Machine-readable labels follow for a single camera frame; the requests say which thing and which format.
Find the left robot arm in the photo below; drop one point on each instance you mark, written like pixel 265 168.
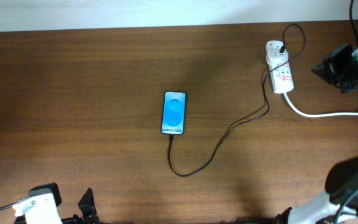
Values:
pixel 73 219

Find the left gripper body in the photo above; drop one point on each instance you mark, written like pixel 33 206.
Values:
pixel 21 221

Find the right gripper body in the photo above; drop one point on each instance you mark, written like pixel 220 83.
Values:
pixel 350 69

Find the white power strip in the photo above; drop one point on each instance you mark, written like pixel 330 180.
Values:
pixel 282 81

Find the white charger plug adapter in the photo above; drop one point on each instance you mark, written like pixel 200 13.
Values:
pixel 274 57

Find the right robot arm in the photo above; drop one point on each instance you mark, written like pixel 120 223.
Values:
pixel 339 201

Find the blue Galaxy smartphone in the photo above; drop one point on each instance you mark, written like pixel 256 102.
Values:
pixel 173 118

